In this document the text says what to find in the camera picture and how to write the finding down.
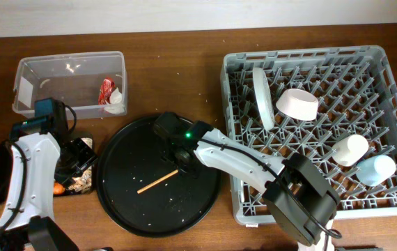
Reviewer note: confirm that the food scraps pile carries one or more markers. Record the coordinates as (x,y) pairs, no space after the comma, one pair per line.
(83,183)

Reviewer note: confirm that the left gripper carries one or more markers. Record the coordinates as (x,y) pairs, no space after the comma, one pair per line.
(66,176)

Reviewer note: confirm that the black rectangular tray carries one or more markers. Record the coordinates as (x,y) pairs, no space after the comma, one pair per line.
(6,166)

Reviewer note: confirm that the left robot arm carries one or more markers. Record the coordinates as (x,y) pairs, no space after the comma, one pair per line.
(42,152)

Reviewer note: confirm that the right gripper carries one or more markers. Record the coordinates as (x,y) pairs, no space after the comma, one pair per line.
(191,172)

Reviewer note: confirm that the round black tray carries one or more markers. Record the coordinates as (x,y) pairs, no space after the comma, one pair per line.
(132,160)

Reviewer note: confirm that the red snack wrapper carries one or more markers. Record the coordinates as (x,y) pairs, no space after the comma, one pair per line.
(106,91)

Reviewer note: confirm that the clear plastic bin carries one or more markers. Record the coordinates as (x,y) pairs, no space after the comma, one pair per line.
(74,79)

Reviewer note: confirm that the grey dishwasher rack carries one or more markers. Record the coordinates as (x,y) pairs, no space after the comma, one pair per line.
(357,94)

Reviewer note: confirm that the orange carrot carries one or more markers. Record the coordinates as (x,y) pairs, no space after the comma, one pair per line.
(58,189)

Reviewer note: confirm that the grey plate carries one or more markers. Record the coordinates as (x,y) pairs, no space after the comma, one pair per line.
(263,98)

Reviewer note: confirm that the pink bowl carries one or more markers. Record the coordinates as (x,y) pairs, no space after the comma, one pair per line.
(298,104)

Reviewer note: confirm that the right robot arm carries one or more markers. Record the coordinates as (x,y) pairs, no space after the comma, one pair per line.
(296,193)

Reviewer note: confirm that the white cup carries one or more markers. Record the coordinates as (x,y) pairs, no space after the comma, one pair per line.
(349,150)

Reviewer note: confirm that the white tissue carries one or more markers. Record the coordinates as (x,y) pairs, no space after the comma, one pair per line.
(115,104)

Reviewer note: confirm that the wooden chopstick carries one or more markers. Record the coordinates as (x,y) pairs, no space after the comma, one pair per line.
(154,183)

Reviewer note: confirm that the blue cup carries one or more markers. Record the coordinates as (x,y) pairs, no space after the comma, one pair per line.
(373,171)

